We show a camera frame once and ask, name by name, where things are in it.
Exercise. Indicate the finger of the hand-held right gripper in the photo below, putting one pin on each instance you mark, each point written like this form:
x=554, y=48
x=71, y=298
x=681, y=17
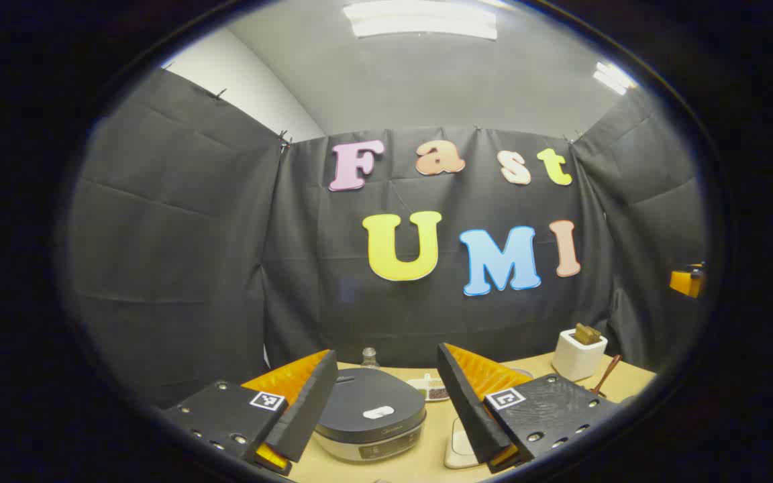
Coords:
x=685, y=283

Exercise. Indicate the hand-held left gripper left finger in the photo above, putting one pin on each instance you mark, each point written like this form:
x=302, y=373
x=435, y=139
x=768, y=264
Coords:
x=306, y=409

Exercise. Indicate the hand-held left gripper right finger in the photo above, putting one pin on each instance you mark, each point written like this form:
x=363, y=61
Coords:
x=470, y=409

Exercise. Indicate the white rice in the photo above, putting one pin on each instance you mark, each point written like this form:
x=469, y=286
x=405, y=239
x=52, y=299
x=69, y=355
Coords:
x=461, y=453

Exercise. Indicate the grey and silver rice cooker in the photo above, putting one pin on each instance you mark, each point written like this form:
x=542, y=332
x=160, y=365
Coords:
x=366, y=402

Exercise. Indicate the brown wooden spoon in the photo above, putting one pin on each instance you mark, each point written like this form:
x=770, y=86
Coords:
x=608, y=376

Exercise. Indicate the clear glass tray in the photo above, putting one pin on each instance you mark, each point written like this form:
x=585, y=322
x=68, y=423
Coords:
x=460, y=443

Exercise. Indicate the white divided bean dish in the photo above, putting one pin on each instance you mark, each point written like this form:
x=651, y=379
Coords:
x=435, y=391

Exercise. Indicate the small clear glass bottle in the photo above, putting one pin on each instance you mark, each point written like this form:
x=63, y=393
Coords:
x=370, y=359

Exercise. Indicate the brown toast slice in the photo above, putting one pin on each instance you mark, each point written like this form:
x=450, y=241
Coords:
x=586, y=333

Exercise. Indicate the white toaster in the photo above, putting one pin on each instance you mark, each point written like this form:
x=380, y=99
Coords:
x=578, y=359

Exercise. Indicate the small ceiling light panel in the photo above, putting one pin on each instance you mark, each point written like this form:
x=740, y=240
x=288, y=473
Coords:
x=614, y=77

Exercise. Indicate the long ceiling light panel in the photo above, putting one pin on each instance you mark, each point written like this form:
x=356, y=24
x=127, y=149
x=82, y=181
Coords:
x=420, y=19

